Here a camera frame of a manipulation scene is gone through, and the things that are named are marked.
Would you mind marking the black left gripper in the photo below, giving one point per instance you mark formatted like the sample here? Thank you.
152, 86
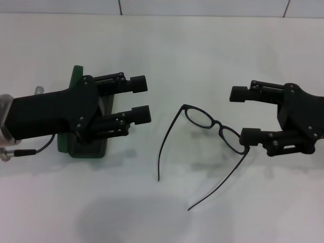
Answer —
45, 114

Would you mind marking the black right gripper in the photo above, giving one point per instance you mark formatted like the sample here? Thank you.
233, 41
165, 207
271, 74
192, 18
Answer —
303, 114

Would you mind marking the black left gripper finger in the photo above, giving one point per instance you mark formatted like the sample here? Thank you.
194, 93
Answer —
138, 83
141, 115

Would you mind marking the green glasses case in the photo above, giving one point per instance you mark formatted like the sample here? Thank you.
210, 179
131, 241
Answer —
76, 73

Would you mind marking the black thin-frame glasses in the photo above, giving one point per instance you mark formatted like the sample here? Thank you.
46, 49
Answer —
218, 123

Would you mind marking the silver connector plug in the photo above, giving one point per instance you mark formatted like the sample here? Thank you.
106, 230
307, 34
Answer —
39, 89

